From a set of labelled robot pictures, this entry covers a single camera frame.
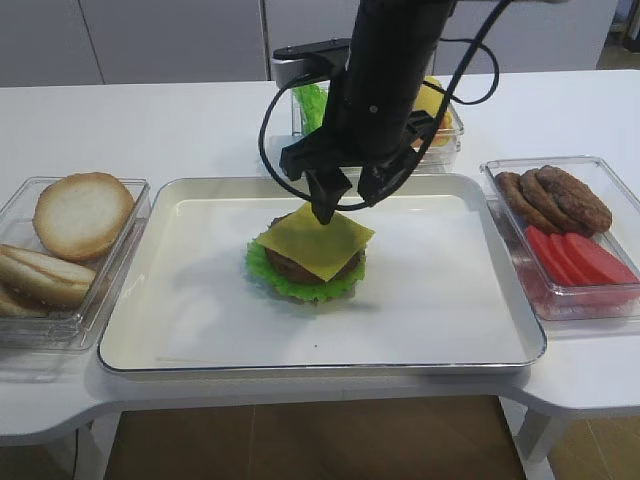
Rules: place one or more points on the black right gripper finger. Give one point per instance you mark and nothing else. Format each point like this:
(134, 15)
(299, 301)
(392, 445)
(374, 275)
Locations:
(326, 187)
(377, 182)

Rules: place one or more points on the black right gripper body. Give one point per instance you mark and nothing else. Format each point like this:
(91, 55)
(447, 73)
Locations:
(365, 124)

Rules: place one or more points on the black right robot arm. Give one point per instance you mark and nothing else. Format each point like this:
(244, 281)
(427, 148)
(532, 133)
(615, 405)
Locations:
(374, 78)

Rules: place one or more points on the green lettuce leaf in container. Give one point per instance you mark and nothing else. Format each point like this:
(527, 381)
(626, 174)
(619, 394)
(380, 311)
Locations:
(312, 100)

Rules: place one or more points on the clear lettuce cheese container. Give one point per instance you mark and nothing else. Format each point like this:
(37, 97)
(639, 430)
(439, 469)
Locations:
(446, 143)

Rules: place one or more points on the green lettuce under patty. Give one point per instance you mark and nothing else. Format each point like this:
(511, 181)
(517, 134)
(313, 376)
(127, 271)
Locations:
(260, 270)

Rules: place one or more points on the brown patty on tray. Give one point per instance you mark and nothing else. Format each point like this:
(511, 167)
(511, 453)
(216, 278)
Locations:
(294, 271)

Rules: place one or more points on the white rectangular serving tray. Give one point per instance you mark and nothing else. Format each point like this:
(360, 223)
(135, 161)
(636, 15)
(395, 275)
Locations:
(137, 329)

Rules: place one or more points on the rear brown patty in container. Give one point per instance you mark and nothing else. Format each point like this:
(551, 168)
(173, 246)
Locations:
(509, 184)

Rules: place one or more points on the brown patty in container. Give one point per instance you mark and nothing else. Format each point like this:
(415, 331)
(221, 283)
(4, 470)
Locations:
(509, 184)
(534, 192)
(575, 198)

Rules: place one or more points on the middle brown patty in container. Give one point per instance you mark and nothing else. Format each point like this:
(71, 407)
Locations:
(534, 192)

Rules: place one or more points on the rear red tomato slice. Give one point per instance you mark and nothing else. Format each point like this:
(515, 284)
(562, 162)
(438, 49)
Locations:
(555, 265)

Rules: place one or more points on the red tomato slice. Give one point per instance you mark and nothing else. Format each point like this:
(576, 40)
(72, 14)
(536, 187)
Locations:
(600, 266)
(555, 265)
(575, 275)

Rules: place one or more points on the middle red tomato slice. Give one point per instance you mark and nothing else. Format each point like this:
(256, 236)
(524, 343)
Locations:
(575, 275)

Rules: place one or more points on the clear patty tomato container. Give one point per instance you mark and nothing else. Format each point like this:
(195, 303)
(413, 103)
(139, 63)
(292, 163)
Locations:
(551, 301)

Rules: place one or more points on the front brown patty in container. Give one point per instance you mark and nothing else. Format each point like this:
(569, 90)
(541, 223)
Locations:
(575, 198)

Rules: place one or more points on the front red tomato slice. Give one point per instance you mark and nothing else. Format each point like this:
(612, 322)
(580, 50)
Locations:
(600, 266)

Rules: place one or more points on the large round bun half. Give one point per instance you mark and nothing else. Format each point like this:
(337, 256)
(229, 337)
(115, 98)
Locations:
(79, 217)

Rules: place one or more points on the clear bun container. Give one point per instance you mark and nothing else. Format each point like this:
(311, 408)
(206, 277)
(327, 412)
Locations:
(73, 329)

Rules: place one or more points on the white table leg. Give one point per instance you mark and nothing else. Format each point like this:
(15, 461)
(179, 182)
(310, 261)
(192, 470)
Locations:
(534, 435)

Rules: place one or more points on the right small bun half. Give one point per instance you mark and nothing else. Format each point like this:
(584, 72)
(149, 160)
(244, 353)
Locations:
(51, 280)

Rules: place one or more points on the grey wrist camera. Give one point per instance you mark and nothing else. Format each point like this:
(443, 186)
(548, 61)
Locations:
(309, 63)

